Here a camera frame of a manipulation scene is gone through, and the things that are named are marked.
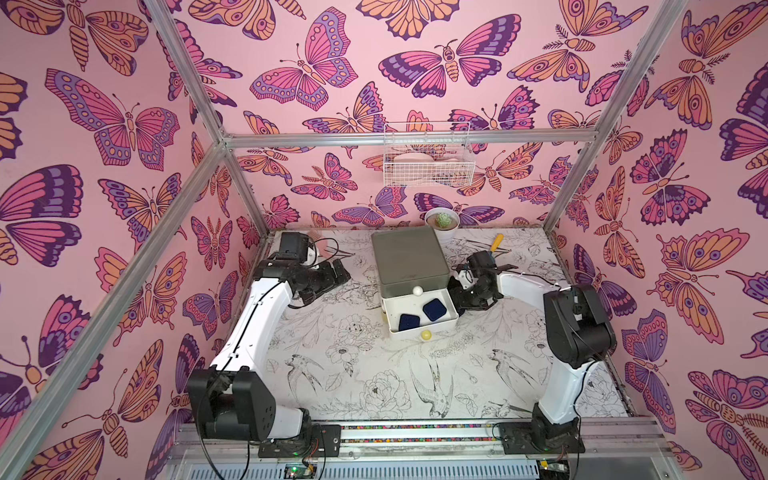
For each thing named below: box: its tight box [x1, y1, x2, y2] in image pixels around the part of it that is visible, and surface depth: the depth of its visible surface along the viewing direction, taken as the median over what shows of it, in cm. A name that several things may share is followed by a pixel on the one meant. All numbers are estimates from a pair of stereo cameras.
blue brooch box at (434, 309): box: [422, 298, 447, 322], surface depth 89 cm
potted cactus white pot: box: [425, 207, 460, 243], surface depth 111 cm
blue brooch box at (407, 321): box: [399, 314, 420, 331], surface depth 87 cm
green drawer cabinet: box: [371, 226, 459, 341], surface depth 87 cm
